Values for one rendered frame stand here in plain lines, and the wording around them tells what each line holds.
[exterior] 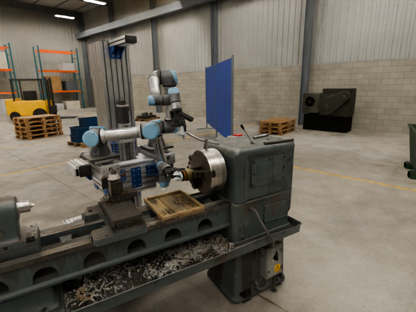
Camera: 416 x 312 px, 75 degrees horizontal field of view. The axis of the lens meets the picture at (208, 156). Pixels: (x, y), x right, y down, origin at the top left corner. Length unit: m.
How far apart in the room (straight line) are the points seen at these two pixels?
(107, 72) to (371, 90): 10.12
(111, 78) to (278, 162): 1.49
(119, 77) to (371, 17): 10.30
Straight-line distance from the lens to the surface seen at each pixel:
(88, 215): 1.89
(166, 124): 2.41
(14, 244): 1.71
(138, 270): 1.92
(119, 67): 2.45
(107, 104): 2.41
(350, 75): 11.67
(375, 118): 11.52
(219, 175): 1.84
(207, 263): 1.89
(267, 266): 2.34
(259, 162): 1.97
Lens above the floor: 1.68
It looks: 15 degrees down
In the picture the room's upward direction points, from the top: 1 degrees counter-clockwise
